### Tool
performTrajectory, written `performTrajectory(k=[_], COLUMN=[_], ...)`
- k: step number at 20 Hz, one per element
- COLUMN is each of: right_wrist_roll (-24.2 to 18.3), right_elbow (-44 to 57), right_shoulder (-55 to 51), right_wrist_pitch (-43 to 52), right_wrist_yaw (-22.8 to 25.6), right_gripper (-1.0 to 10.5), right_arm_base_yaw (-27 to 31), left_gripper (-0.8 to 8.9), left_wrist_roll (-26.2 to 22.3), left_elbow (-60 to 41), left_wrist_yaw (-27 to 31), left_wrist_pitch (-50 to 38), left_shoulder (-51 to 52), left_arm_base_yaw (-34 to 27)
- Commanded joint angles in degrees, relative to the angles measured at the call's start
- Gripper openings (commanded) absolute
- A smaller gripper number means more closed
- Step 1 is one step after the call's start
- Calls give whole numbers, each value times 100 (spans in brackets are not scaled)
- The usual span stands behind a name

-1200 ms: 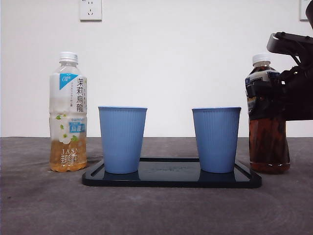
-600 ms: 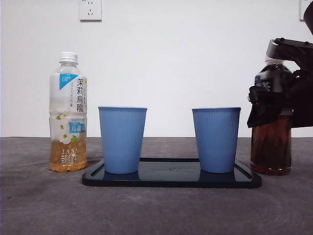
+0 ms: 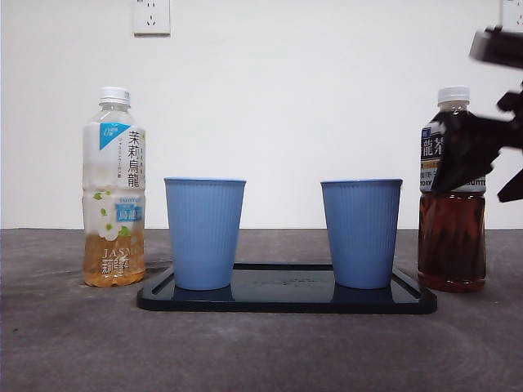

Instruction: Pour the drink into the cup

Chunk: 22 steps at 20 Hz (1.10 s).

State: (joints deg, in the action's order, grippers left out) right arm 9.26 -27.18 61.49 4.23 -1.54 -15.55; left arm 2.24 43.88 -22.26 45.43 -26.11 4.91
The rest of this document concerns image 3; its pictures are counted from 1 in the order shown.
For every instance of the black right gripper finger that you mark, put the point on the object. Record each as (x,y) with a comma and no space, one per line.
(514,188)
(470,147)

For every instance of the dark oolong tea plastic bottle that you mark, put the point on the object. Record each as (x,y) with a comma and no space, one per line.
(449,245)

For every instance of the jasmine tea plastic bottle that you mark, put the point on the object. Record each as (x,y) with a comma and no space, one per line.
(114,261)

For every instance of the blue ribbed cup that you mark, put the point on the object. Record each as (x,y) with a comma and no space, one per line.
(204,237)
(361,237)

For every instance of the dark blue flat tray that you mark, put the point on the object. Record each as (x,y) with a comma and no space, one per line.
(282,303)

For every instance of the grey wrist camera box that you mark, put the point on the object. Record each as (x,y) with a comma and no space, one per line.
(498,47)

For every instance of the white wall socket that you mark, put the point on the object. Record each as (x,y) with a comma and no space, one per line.
(512,12)
(151,16)

